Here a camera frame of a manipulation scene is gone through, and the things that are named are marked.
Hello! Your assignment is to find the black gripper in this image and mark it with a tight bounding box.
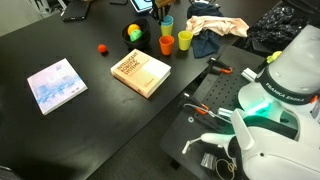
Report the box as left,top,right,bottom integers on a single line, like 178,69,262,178
151,1,169,23

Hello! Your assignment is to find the blue plastic cup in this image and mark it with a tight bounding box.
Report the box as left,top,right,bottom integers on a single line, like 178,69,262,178
160,14,175,27

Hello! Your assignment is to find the yellow plastic cup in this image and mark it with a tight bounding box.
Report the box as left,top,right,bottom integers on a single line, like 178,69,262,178
177,30,194,52
160,23,174,37

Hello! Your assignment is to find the orange plastic cup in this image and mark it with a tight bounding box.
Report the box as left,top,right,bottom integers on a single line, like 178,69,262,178
158,35,176,57

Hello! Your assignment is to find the tablet with lit screen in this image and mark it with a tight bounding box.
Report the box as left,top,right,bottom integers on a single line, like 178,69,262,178
129,0,154,14

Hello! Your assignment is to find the orange yellow ball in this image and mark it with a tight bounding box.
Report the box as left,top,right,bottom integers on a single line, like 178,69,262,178
127,23,142,37

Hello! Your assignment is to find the green plastic toy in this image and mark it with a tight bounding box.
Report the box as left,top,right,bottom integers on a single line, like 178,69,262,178
129,29,144,43

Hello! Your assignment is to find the black bowl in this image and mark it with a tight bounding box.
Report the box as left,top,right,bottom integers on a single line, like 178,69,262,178
121,17,152,51

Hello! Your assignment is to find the navy blue cloth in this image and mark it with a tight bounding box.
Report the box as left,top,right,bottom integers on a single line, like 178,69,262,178
186,2,225,59

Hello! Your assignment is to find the peach cloth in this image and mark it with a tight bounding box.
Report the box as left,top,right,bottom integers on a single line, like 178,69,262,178
185,15,250,38

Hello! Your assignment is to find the tan robotics textbook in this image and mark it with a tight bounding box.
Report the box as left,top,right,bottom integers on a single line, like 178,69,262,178
110,48,172,99

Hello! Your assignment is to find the small red ball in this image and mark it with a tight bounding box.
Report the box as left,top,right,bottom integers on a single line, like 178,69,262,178
97,43,109,55

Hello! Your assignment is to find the flat black device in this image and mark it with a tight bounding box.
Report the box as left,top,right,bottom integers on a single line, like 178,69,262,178
60,0,92,23

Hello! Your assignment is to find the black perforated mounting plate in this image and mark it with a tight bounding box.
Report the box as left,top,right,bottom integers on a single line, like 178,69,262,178
159,44,278,180

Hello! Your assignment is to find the black speckled cloth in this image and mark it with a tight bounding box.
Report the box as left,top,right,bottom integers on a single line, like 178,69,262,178
248,5,304,51

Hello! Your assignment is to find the silver metal cylinder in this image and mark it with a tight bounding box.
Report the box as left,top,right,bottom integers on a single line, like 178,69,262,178
217,107,234,118

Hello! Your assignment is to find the yellow green small object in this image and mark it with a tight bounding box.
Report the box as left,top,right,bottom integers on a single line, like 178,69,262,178
265,50,283,65

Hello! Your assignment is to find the white and blue book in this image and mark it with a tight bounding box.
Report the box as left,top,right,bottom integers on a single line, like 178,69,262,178
26,57,89,116

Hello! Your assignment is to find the small clear plastic bag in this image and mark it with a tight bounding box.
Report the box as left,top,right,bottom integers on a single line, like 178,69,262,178
200,152,216,169

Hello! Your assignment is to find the tan rubber band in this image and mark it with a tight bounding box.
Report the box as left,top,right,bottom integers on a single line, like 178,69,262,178
214,157,238,180

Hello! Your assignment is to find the black clamp with orange handle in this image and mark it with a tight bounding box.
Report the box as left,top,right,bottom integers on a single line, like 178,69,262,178
199,57,234,81
179,92,218,118

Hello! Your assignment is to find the white bracket block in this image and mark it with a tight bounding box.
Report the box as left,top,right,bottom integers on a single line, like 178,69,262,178
240,67,259,83

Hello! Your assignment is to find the thin grey wire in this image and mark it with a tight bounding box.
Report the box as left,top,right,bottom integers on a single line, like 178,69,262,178
183,103,232,125

